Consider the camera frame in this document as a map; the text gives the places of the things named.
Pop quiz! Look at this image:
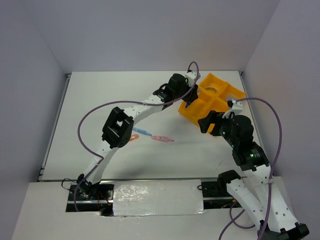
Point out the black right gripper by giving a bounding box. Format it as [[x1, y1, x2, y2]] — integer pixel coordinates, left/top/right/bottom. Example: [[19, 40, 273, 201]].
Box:
[[197, 109, 238, 148]]

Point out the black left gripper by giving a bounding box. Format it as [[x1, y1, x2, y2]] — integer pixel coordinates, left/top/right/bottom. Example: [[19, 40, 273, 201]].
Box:
[[173, 78, 199, 104]]

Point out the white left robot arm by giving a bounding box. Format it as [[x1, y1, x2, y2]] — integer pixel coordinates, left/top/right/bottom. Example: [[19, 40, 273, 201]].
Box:
[[75, 70, 201, 200]]

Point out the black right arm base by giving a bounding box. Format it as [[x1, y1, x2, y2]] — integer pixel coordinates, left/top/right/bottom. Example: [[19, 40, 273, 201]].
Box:
[[197, 170, 241, 210]]

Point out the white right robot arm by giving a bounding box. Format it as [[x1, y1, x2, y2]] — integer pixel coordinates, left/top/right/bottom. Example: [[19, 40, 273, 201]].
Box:
[[198, 110, 310, 240]]

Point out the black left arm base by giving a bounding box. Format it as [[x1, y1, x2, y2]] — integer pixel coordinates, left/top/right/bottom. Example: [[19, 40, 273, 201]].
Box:
[[61, 178, 115, 217]]

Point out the yellow compartment bin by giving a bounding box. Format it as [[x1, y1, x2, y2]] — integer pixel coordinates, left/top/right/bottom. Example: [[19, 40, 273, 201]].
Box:
[[178, 73, 246, 125]]

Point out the pink highlighter pen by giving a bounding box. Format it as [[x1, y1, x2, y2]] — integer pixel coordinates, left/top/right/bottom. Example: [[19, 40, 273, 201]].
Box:
[[151, 135, 174, 143]]

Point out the blue highlighter pen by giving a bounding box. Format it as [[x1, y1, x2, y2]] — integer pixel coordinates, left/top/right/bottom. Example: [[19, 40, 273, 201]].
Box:
[[132, 127, 152, 136]]

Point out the silver foil sheet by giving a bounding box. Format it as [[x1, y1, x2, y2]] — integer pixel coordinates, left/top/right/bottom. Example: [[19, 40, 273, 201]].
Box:
[[112, 179, 205, 217]]

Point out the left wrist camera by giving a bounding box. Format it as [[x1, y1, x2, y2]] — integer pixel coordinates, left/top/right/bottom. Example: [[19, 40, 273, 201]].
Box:
[[184, 71, 201, 86]]

